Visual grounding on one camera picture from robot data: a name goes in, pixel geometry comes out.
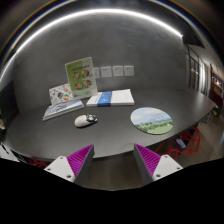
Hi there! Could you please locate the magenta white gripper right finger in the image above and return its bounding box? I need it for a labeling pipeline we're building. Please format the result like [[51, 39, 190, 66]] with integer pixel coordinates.
[[133, 144, 182, 185]]

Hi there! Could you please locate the green food poster stand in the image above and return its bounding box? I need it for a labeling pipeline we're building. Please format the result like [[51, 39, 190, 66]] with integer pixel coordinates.
[[65, 57, 98, 99]]

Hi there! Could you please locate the round landscape mouse pad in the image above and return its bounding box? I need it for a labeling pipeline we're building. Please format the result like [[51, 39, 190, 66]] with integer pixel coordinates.
[[130, 107, 174, 135]]

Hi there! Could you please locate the wall switch panel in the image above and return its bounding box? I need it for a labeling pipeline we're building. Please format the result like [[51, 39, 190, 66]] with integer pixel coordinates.
[[124, 66, 134, 76], [101, 66, 112, 78], [113, 66, 124, 77], [93, 68, 100, 78]]

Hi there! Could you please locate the small colourful card stand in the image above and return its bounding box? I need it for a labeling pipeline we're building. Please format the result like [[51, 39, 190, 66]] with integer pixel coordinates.
[[49, 83, 73, 105]]

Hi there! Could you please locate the white keyboard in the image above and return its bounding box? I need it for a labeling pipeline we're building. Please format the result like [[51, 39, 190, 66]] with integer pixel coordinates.
[[42, 100, 84, 121]]

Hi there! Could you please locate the white computer mouse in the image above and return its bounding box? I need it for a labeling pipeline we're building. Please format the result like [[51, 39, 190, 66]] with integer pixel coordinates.
[[74, 114, 97, 128]]

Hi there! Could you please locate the red wire chair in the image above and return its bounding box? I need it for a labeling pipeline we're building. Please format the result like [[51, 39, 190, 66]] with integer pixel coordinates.
[[153, 126, 202, 161]]

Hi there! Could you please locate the white and blue book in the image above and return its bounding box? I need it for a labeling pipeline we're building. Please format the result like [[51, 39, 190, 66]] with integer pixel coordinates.
[[86, 89, 134, 107]]

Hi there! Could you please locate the curved ceiling light strip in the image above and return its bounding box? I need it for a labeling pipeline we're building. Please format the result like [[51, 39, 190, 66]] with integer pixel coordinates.
[[0, 7, 184, 83]]

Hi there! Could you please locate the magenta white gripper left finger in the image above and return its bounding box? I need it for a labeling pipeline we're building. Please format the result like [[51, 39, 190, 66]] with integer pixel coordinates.
[[45, 144, 95, 186]]

